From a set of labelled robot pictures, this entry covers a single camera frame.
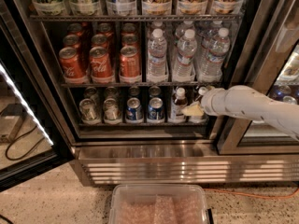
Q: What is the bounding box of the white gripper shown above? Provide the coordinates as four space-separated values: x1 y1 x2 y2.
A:
181 88 230 117

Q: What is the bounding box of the dark drink bottle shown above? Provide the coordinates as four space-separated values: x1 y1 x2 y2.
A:
169 88 188 123
189 86 207 124

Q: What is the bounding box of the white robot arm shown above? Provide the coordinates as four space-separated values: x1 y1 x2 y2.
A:
182 85 299 140

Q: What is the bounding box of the water bottle front right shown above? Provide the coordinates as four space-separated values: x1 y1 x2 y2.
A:
199 28 231 82

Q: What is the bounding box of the water bottle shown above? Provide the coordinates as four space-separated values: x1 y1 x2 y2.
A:
199 28 231 82
173 29 197 81
148 29 167 77

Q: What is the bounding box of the water bottle front middle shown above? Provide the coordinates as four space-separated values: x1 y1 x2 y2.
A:
173 29 197 81

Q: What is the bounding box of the water bottle front left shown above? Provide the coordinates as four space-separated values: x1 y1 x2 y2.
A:
148 29 167 77

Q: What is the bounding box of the stainless fridge cabinet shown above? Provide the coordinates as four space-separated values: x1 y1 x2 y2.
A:
14 0 299 186

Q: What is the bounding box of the open fridge glass door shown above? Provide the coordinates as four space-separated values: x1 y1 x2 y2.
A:
0 0 73 191

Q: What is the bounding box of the blue pepsi can front right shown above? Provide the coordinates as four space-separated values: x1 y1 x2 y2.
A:
148 97 164 121

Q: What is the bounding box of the blue pepsi can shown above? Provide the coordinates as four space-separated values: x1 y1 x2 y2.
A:
148 97 164 121
126 98 143 121

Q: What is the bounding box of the blue pepsi can front left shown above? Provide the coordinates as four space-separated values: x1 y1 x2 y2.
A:
126 98 143 121

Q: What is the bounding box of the red coke can front right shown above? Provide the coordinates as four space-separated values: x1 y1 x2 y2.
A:
120 46 141 83

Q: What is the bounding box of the red coke can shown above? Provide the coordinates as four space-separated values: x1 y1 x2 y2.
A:
90 47 113 83
92 34 109 49
121 34 139 48
63 35 81 50
59 47 86 79
120 46 141 83

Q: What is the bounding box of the silver can front right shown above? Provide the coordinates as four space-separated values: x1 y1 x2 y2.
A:
103 98 121 124

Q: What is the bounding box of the red coke can front middle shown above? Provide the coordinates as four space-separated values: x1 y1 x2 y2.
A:
90 47 113 83

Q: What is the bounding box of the pink bubble wrap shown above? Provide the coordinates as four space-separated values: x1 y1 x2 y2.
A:
116 196 202 224

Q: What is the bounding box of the silver can front left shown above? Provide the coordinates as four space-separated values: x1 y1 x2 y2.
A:
79 98 99 123

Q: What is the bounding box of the clear plastic bin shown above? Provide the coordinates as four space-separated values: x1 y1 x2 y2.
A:
108 184 214 224

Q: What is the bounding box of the red coke can front left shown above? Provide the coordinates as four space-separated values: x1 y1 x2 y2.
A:
59 47 86 79

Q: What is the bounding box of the orange cable on floor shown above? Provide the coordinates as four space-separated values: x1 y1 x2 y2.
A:
204 185 299 200

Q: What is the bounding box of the black cable on floor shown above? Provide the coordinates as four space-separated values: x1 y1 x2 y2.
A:
4 124 47 162

